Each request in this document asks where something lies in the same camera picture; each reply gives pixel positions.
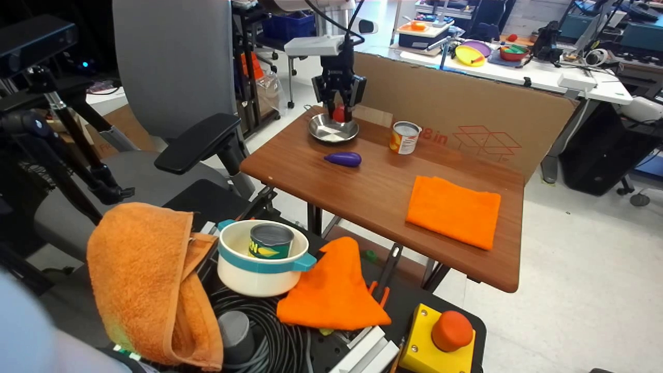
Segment orange triangular cloth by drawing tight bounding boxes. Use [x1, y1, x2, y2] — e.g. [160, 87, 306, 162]
[275, 236, 391, 331]

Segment black coiled cables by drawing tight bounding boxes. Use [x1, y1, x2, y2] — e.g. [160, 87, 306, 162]
[205, 289, 312, 373]

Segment yellow plate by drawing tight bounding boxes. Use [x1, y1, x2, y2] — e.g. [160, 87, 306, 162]
[453, 46, 485, 66]

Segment black camera tripod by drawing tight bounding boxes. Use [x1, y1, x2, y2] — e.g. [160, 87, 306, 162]
[0, 14, 135, 225]

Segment orange cloth on table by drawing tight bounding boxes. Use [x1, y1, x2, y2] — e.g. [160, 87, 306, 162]
[406, 177, 500, 251]

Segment black bag under table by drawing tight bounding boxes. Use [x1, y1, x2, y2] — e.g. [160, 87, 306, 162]
[559, 103, 663, 197]

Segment green can in pot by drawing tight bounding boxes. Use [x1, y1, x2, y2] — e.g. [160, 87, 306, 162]
[248, 225, 294, 260]

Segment yellow box red button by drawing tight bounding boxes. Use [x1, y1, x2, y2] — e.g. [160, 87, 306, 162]
[399, 303, 476, 373]

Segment red ball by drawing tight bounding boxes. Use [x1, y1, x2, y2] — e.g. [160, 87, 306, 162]
[332, 103, 346, 123]

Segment purple toy eggplant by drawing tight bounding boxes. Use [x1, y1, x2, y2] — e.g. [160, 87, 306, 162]
[322, 152, 363, 168]

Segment white teal-rimmed pot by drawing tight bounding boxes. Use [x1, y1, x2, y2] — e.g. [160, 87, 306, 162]
[217, 220, 317, 299]

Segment white background table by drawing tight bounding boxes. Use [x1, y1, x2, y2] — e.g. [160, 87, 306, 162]
[386, 18, 634, 110]

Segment silver metal pan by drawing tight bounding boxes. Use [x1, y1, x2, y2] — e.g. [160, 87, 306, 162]
[309, 115, 357, 146]

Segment cardboard backboard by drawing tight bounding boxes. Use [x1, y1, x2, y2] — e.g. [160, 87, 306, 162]
[353, 54, 576, 181]

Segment large orange towel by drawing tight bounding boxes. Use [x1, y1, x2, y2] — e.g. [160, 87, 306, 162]
[87, 204, 223, 371]

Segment grey office chair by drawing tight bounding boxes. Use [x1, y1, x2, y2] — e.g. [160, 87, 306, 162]
[30, 0, 277, 263]

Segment blue storage bin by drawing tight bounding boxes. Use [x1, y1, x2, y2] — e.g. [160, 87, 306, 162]
[262, 12, 314, 42]

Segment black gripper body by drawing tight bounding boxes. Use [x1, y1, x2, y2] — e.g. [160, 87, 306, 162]
[312, 54, 367, 106]

